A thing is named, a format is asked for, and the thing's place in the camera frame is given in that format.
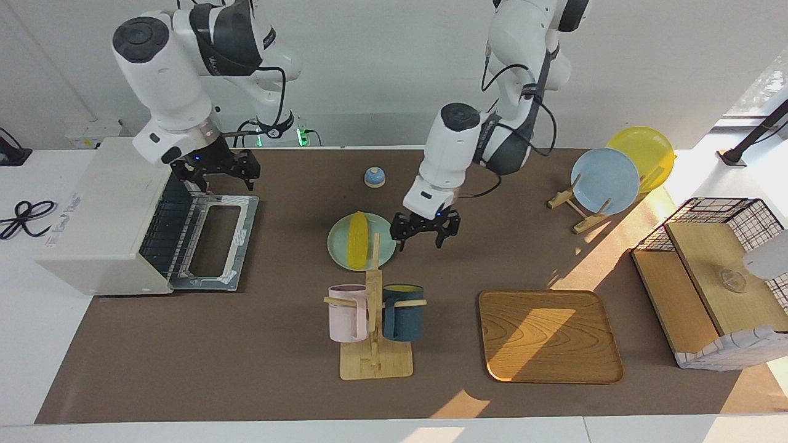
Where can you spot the mint green plate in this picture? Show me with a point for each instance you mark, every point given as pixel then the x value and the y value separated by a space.
pixel 383 237

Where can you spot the white wall socket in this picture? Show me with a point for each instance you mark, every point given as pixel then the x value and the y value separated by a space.
pixel 83 134

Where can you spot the black clamp base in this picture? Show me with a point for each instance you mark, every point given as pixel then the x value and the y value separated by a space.
pixel 12 155

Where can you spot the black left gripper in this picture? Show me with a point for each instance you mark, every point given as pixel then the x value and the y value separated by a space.
pixel 431 224

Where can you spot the small clear glass object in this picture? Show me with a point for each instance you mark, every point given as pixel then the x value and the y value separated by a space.
pixel 732 280

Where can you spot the pink mug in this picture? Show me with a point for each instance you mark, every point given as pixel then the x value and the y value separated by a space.
pixel 346 317

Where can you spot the wooden plate rack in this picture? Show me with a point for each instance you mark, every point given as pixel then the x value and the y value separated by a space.
pixel 563 198

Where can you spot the blurred white rounded object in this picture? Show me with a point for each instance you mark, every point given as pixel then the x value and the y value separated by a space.
pixel 769 255

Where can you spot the yellow corn cob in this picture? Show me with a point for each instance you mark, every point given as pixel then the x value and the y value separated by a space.
pixel 357 240

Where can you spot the light blue plate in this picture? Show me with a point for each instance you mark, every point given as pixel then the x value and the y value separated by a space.
pixel 606 181

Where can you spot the dark blue mug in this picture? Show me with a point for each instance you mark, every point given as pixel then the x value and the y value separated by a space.
pixel 406 317

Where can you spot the black angled stand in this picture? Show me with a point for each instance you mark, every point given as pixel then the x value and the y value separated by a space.
pixel 754 132

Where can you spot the stepped wooden shelf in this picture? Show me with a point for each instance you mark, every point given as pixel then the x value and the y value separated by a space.
pixel 677 295

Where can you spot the white checked cloth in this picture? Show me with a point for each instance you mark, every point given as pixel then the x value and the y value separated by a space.
pixel 726 352

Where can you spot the small blue call bell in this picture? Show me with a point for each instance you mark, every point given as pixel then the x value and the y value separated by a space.
pixel 374 178

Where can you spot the brown table mat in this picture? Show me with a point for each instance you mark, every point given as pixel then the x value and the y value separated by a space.
pixel 246 344

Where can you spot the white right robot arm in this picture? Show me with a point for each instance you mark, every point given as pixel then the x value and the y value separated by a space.
pixel 166 67

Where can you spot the square wooden tray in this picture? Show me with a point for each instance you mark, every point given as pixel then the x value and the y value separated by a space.
pixel 523 351

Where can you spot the white toaster oven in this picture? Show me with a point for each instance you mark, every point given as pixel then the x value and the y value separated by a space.
pixel 92 227

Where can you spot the yellow plate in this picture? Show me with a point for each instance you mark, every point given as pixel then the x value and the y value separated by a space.
pixel 649 151

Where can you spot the wooden mug rack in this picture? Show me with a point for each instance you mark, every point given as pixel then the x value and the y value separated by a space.
pixel 375 366

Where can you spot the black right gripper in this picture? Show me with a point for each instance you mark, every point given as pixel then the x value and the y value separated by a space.
pixel 206 161

